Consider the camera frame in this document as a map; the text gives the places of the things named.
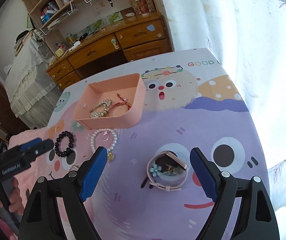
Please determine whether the long pearl necklace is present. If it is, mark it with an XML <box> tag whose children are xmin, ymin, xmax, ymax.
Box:
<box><xmin>68</xmin><ymin>162</ymin><xmax>82</xmax><ymax>172</ymax></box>

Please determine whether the black bead bracelet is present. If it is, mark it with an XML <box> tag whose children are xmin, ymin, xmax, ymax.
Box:
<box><xmin>54</xmin><ymin>130</ymin><xmax>75</xmax><ymax>158</ymax></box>

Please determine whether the white pearl bracelet gold charm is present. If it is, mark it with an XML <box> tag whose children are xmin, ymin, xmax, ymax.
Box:
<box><xmin>90</xmin><ymin>128</ymin><xmax>118</xmax><ymax>162</ymax></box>

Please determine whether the pink smart watch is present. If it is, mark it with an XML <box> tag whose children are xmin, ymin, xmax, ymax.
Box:
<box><xmin>146</xmin><ymin>151</ymin><xmax>188</xmax><ymax>192</ymax></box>

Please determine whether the blue flower hair clip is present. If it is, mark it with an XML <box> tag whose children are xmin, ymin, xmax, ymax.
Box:
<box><xmin>149</xmin><ymin>164</ymin><xmax>162</xmax><ymax>177</ymax></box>

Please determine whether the gold rhinestone jewelry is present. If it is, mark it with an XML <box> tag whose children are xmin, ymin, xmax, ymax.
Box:
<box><xmin>89</xmin><ymin>99</ymin><xmax>112</xmax><ymax>119</ymax></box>

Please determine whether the person's left hand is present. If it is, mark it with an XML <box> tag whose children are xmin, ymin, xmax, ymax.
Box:
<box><xmin>0</xmin><ymin>178</ymin><xmax>24</xmax><ymax>218</ymax></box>

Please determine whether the lace covered furniture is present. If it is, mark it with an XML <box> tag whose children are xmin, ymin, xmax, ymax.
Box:
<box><xmin>5</xmin><ymin>30</ymin><xmax>62</xmax><ymax>129</ymax></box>

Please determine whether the pink plastic tray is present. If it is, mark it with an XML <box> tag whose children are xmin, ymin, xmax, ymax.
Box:
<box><xmin>73</xmin><ymin>73</ymin><xmax>146</xmax><ymax>129</ymax></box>

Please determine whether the cartoon printed tablecloth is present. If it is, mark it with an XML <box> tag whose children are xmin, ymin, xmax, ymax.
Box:
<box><xmin>10</xmin><ymin>49</ymin><xmax>269</xmax><ymax>239</ymax></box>

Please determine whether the wooden bookshelf hutch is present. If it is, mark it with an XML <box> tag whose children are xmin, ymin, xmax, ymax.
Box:
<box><xmin>18</xmin><ymin>0</ymin><xmax>159</xmax><ymax>55</ymax></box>

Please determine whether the wooden desk with drawers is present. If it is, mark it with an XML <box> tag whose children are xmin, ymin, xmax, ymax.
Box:
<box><xmin>46</xmin><ymin>12</ymin><xmax>172</xmax><ymax>90</ymax></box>

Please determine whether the red patterned cup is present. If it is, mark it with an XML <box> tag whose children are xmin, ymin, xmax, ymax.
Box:
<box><xmin>135</xmin><ymin>0</ymin><xmax>149</xmax><ymax>16</ymax></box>

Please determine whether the red string bracelet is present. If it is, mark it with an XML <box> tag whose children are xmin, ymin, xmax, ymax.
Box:
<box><xmin>108</xmin><ymin>93</ymin><xmax>132</xmax><ymax>117</ymax></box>

